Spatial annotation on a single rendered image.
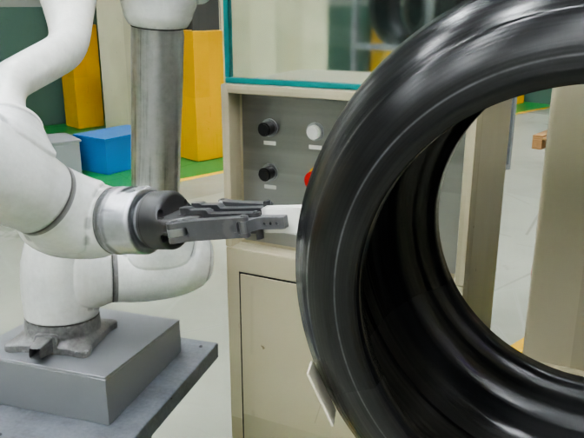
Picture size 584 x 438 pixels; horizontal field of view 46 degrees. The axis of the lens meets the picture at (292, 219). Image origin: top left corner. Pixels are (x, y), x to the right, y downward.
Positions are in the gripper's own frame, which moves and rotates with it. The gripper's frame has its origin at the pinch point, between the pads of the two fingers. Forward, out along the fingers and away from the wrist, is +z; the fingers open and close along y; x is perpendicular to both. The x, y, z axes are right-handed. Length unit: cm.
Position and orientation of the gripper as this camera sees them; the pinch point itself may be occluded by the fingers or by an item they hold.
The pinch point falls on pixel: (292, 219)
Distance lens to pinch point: 79.1
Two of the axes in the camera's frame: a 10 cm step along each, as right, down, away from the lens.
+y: 4.4, -2.7, 8.6
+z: 8.9, -0.1, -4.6
